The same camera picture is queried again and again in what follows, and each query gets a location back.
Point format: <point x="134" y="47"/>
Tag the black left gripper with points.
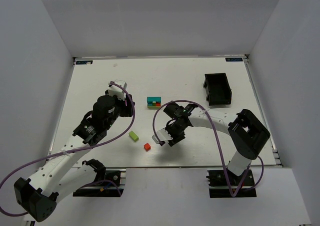
<point x="127" y="105"/>

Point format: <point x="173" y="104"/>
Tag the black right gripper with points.
<point x="173" y="137"/>

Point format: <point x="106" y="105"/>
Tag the long green arch block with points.
<point x="153" y="106"/>

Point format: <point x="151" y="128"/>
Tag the teal arch block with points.
<point x="150" y="99"/>

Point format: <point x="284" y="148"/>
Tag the green rectangular block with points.
<point x="133" y="136"/>

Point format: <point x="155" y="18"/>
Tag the black plastic bin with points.
<point x="217" y="88"/>

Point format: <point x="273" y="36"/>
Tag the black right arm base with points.
<point x="218" y="187"/>

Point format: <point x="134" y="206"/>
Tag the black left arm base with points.
<point x="111" y="185"/>

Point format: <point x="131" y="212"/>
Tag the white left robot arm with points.
<point x="40" y="193"/>

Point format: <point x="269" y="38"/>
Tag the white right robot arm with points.
<point x="248" y="134"/>

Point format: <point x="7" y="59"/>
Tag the left blue table label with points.
<point x="84" y="62"/>

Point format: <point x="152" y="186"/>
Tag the blue table label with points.
<point x="84" y="62"/>
<point x="234" y="59"/>

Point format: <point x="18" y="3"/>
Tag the right blue table label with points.
<point x="234" y="59"/>

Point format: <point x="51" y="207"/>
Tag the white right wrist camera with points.
<point x="162" y="137"/>

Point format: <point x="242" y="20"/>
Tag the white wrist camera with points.
<point x="162" y="137"/>
<point x="116" y="88"/>

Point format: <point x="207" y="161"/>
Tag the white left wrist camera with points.
<point x="116" y="88"/>

